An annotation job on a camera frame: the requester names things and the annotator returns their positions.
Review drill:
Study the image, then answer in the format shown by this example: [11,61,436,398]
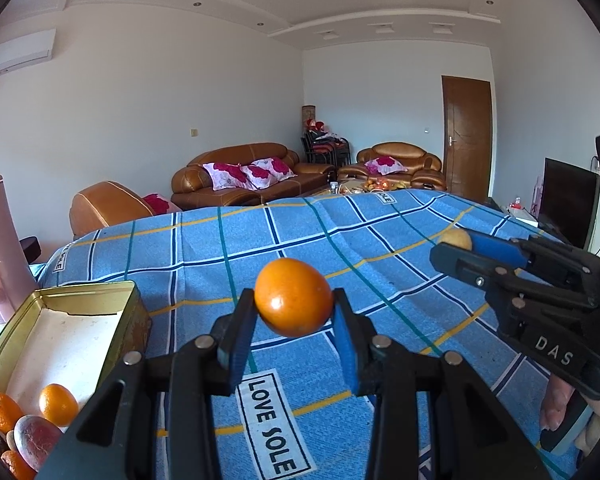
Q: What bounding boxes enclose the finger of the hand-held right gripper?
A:
[466,229,600,292]
[429,242,600,333]

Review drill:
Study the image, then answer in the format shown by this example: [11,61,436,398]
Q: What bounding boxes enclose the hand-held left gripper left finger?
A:
[37,289,258,480]

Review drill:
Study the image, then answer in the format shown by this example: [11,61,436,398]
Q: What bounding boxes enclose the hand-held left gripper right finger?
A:
[331,288,551,480]

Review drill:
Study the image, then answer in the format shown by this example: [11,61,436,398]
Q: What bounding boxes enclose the orange mandarin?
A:
[0,392,25,433]
[39,383,79,427]
[1,450,36,480]
[254,258,333,338]

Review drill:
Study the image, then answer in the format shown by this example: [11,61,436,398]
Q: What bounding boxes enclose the gold tin box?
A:
[0,280,153,480]

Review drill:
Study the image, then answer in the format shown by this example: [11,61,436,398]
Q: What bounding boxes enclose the red round radish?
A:
[14,415,63,471]

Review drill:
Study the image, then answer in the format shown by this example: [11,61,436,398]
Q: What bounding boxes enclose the person's right hand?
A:
[540,374,576,432]

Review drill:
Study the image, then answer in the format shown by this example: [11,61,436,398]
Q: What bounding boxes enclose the black television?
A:
[537,157,600,251]

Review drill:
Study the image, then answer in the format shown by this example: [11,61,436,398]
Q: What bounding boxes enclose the brown wooden door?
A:
[441,75,493,198]

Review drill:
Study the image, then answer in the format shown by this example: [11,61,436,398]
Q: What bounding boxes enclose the blue plaid blanket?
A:
[0,189,600,480]

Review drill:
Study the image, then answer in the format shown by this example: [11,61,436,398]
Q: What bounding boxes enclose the low coffee table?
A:
[320,177,413,197]

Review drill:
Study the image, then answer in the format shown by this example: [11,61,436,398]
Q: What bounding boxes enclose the pink floral pillow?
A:
[202,161,258,191]
[242,157,298,190]
[364,156,408,176]

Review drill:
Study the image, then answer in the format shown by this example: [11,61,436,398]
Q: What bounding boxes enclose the brown leather armchair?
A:
[70,180,183,241]
[337,142,448,193]

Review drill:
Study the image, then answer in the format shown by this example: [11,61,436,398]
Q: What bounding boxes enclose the red pillow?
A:
[142,193,183,215]

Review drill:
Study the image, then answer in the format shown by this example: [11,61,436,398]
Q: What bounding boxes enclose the brown leather sofa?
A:
[171,142,337,207]

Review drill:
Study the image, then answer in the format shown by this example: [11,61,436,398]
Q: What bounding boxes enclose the stacked dark chairs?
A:
[302,130,352,167]

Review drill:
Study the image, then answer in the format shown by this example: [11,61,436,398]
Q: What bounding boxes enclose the pink electric kettle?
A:
[0,175,38,326]

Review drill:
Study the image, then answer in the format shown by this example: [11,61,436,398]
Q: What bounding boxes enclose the white air conditioner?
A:
[0,28,57,78]

